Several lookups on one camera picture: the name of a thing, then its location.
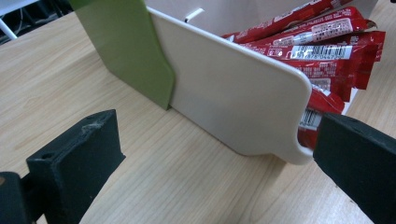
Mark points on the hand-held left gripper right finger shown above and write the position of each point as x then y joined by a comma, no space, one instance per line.
358,161

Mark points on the white desk frame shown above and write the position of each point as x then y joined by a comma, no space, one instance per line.
6,29

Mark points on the pile of red snack packets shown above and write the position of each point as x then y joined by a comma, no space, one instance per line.
327,56

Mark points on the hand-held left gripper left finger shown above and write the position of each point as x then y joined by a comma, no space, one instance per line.
77,165

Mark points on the green box with red items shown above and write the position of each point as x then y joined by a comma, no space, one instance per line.
124,46

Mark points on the white drawer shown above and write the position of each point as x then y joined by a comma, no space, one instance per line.
236,93

